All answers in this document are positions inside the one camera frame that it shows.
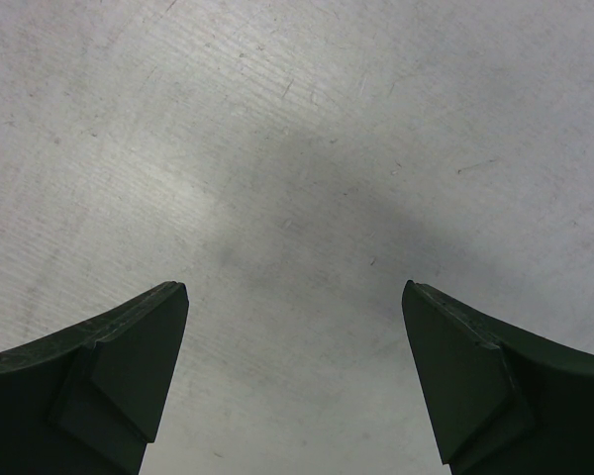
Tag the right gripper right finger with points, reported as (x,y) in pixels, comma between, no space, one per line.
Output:
(501,400)

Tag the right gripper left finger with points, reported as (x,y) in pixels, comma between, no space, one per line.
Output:
(89,399)

